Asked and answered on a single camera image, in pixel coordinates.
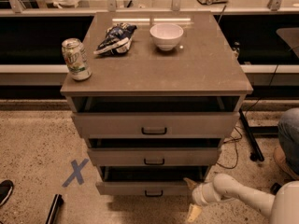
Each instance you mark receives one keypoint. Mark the metal railing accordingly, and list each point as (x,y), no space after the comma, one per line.
(9,8)

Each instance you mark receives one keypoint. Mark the black stand leg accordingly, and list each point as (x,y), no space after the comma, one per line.
(256,154)

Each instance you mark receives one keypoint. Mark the grey drawer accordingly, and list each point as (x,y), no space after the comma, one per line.
(149,181)
(153,156)
(155,125)

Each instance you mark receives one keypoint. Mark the white bowl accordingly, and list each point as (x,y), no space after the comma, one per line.
(166,35)

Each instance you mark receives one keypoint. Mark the blue tape cross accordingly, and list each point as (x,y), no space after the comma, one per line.
(76,174)

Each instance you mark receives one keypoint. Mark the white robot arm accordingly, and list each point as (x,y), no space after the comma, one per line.
(279,208)

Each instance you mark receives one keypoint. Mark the black caster leg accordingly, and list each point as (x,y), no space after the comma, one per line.
(275,188)

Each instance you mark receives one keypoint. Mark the black shoe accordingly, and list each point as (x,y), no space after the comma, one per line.
(6,188)

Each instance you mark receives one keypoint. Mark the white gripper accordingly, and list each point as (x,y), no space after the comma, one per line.
(199,195)

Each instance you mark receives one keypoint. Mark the blue chip bag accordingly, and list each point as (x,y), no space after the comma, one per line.
(117,41)

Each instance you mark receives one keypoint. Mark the blue jeans leg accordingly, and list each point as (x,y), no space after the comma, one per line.
(288,135)

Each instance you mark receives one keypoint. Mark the green white soda can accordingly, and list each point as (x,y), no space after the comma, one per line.
(75,58)

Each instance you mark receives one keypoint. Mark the grey drawer cabinet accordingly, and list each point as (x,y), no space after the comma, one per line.
(200,74)

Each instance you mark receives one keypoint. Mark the black bar on floor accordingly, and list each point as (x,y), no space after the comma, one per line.
(54,209)

